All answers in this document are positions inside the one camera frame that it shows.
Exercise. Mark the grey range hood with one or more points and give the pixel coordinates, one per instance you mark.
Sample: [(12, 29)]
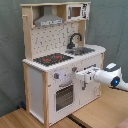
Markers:
[(48, 18)]

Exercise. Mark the wooden toy kitchen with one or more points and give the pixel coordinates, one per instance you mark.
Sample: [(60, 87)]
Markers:
[(45, 40)]

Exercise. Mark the black toy stovetop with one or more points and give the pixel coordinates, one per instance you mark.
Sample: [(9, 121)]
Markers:
[(52, 59)]

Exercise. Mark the white cupboard door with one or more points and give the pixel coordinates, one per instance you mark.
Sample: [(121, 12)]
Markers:
[(89, 92)]

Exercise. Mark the black toy faucet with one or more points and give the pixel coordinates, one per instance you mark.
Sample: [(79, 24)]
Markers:
[(72, 40)]

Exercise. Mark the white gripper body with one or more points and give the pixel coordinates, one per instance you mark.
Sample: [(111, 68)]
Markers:
[(87, 75)]

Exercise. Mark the grey toy sink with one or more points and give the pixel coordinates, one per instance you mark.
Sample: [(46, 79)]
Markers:
[(79, 51)]

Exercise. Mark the white oven door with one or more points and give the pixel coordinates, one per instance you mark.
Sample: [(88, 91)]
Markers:
[(63, 99)]

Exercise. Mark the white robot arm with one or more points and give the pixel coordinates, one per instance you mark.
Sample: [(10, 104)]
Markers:
[(110, 76)]

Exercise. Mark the white toy microwave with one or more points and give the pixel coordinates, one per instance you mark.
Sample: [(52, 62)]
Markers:
[(77, 11)]

